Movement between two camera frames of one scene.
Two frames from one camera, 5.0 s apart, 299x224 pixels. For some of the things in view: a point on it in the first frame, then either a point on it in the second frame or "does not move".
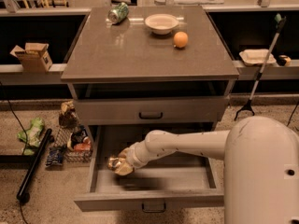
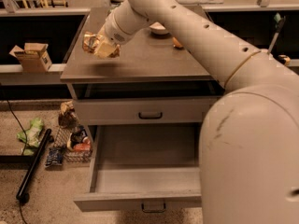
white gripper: x=135 y=157 → x=112 y=34
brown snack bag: x=67 y=118 does not move
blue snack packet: x=54 y=156 does not move
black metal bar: x=22 y=196 does not move
